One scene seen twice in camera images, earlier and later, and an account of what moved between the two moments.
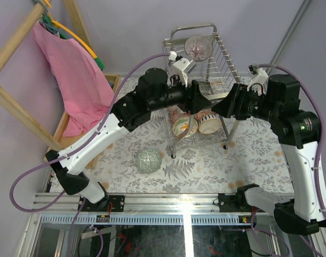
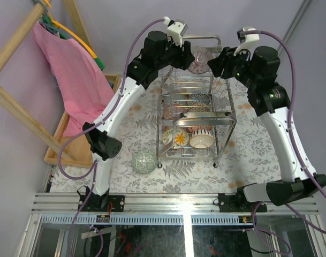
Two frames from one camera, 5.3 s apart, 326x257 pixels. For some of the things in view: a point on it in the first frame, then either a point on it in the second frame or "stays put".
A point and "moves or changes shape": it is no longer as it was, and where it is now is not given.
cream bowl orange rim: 209,123 -> 201,138
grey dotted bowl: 205,88 moves or changes shape
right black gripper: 234,103 -> 225,60
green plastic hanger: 47,20 stays put
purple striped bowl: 198,47 -> 201,55
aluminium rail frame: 165,225 stays put
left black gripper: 194,96 -> 186,54
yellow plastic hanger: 69,31 stays put
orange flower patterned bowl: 181,125 -> 181,138
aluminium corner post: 290,31 stays put
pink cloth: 84,90 stays put
